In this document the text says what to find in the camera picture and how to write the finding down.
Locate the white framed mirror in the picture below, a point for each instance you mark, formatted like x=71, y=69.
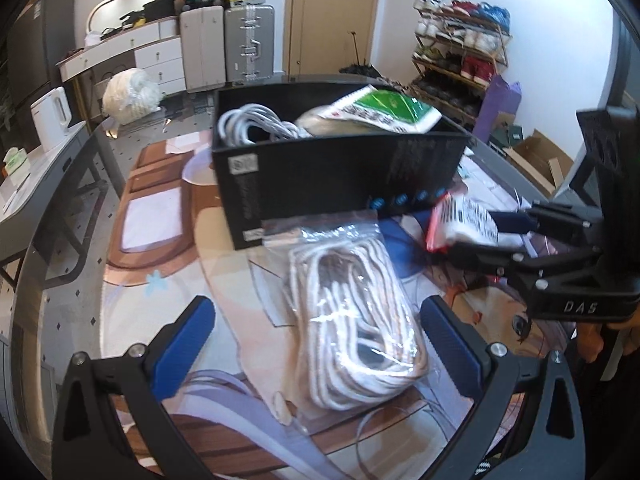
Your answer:
x=120, y=7

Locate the white stuffed plastic bag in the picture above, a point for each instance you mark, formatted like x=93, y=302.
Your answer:
x=132, y=95

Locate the rows of shoes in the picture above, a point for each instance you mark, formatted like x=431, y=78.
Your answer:
x=470, y=35

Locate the printed desk mat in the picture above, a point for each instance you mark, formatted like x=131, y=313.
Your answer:
x=175, y=280

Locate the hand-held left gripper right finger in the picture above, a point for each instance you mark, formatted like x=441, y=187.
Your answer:
x=452, y=347

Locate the grey side table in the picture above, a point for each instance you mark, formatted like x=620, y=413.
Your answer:
x=40, y=185

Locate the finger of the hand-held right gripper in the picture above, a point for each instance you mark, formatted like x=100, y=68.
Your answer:
x=500, y=260
x=515, y=222

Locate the black cardboard box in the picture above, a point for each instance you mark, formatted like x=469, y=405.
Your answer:
x=325, y=180

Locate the open cardboard box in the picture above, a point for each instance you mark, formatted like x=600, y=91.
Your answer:
x=537, y=160

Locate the green tissue pack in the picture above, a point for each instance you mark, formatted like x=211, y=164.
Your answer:
x=15, y=160

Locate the white electric kettle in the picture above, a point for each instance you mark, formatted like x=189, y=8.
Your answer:
x=50, y=120

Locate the dark green box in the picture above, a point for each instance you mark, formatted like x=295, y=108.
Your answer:
x=507, y=137

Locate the beige wooden door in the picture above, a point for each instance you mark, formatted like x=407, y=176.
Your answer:
x=335, y=15

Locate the black bag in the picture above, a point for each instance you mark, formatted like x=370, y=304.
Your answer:
x=160, y=5

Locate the silver suitcase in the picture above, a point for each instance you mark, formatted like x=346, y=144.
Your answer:
x=250, y=45

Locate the white suitcase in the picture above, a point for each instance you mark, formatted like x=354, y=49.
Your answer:
x=202, y=50

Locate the white vanity desk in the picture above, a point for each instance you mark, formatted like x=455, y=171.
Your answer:
x=145, y=47

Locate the white plush toy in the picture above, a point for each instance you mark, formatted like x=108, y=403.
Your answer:
x=325, y=124

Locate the wooden shoe rack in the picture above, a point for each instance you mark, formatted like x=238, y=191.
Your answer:
x=450, y=72

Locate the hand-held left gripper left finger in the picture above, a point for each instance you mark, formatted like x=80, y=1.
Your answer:
x=182, y=347

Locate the green white snack packet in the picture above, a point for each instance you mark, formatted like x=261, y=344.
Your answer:
x=385, y=107

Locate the grey fridge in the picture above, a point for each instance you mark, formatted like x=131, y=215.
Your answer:
x=40, y=50

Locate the red white packet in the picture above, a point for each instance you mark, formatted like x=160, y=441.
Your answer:
x=462, y=222

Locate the purple paper bag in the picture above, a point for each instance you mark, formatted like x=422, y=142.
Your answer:
x=497, y=110

